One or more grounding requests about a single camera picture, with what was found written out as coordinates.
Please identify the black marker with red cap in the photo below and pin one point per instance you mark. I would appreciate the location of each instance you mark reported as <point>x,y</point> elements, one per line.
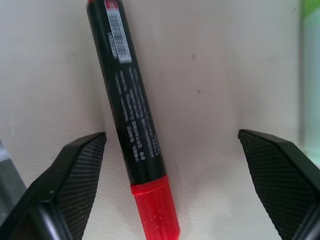
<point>135,120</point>

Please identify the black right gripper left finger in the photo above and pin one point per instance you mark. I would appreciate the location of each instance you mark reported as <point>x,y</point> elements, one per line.
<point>60,185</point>

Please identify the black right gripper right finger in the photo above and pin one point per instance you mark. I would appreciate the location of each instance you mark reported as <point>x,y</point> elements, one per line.
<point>280,180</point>

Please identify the green translucent pencil case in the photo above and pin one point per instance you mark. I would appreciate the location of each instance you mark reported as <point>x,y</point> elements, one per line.
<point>310,75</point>

